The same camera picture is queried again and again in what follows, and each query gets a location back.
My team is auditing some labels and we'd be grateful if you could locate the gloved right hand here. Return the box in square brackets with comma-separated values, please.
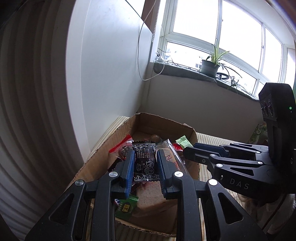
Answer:
[238, 194, 295, 235]

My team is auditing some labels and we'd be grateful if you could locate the green candy packet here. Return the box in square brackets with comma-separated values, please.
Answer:
[115, 195, 139, 220]

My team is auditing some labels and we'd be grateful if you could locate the light green cake packet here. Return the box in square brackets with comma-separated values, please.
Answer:
[176, 135, 193, 149]

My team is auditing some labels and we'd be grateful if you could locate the potted spider plant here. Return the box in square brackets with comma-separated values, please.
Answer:
[200, 38, 242, 88]

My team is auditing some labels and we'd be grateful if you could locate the red clear date bag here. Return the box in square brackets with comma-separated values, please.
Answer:
[173, 143, 183, 153]

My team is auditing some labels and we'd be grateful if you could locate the cardboard box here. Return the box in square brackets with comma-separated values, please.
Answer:
[73, 113, 200, 237]

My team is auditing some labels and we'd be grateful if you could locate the white cable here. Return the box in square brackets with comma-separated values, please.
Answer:
[124, 0, 166, 82]

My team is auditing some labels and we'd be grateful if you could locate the black printed snack packet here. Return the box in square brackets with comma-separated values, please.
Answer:
[132, 141, 159, 183]

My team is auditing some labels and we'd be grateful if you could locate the bagged sponge cake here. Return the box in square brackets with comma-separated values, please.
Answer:
[134, 139, 188, 217]

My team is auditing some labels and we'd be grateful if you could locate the striped tablecloth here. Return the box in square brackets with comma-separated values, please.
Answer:
[85, 115, 266, 241]

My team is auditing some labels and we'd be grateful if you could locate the green snack box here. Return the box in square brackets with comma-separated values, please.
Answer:
[248, 123, 268, 145]

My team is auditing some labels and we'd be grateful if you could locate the red clear nut bag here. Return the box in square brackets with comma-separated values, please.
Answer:
[108, 134, 133, 161]

